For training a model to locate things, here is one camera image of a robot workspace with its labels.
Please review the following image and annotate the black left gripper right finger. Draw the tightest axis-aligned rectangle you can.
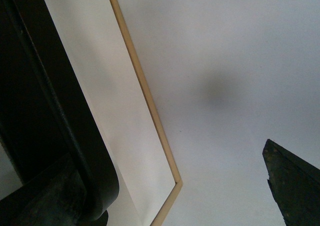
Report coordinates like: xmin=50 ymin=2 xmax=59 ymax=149
xmin=262 ymin=139 xmax=320 ymax=225

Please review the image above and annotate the wooden drawer cabinet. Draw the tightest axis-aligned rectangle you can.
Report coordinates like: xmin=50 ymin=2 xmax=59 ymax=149
xmin=109 ymin=0 xmax=183 ymax=225

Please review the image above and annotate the black drawer handle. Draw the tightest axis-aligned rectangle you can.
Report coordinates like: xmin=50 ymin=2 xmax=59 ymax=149
xmin=0 ymin=0 xmax=119 ymax=221

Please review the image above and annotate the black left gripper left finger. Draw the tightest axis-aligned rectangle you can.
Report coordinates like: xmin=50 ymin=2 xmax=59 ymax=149
xmin=0 ymin=154 xmax=109 ymax=225

